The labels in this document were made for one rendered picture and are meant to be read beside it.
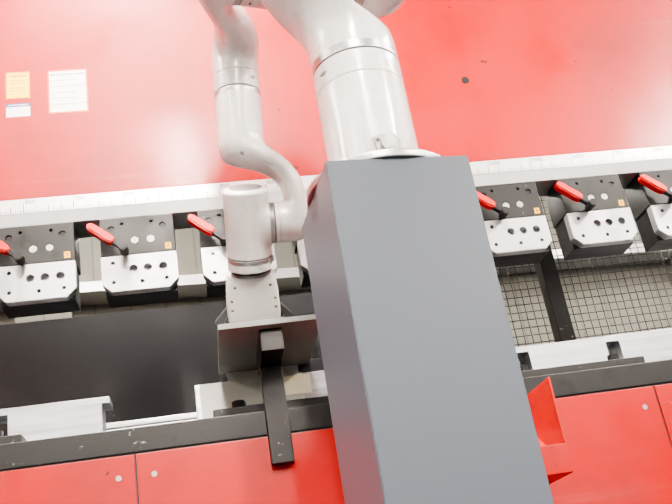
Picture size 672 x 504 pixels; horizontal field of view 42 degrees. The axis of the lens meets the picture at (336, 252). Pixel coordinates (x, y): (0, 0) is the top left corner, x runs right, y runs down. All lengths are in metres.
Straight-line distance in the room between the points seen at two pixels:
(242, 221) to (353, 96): 0.53
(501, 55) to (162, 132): 0.82
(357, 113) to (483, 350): 0.35
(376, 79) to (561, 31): 1.18
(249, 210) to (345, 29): 0.51
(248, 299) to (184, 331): 0.69
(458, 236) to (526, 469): 0.27
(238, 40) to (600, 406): 0.97
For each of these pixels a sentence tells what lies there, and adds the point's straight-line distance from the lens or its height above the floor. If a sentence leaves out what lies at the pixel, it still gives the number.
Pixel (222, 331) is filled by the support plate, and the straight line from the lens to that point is 1.52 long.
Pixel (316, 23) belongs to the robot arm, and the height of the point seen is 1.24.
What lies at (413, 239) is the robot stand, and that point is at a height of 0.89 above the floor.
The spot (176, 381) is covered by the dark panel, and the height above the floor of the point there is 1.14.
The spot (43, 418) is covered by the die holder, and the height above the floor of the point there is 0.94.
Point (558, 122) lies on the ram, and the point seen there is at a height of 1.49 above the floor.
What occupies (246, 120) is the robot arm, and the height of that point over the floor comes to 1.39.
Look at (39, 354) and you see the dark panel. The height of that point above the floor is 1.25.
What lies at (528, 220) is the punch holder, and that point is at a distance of 1.96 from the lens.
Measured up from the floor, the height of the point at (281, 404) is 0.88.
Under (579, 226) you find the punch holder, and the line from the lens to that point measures 2.00.
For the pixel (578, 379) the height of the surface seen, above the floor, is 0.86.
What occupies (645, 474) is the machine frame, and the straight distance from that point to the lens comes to 1.75.
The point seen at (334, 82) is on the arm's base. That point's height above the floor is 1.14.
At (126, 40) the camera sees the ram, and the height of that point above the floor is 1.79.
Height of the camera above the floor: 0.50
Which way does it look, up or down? 23 degrees up
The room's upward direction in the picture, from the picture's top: 10 degrees counter-clockwise
